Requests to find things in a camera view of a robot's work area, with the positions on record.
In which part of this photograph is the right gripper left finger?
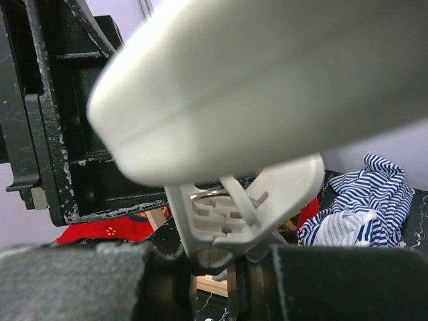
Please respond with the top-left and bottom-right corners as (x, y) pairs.
(1, 242), (196, 320)

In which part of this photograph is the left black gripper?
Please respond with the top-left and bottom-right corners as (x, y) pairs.
(1, 1), (167, 226)

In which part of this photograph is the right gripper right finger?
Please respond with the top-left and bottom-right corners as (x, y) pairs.
(230, 245), (427, 320)

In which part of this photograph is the white hanger clip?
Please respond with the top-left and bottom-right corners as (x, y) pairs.
(165, 154), (325, 269)

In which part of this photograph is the wooden drying rack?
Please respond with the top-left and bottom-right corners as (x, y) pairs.
(146, 209), (298, 298)

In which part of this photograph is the white plastic clip hanger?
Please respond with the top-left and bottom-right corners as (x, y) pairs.
(86, 0), (428, 187)

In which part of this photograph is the red cartoon pillow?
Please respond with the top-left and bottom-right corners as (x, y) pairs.
(54, 197), (319, 245)

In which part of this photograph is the blue striped cloth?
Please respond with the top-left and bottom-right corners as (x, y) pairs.
(298, 153), (415, 247)

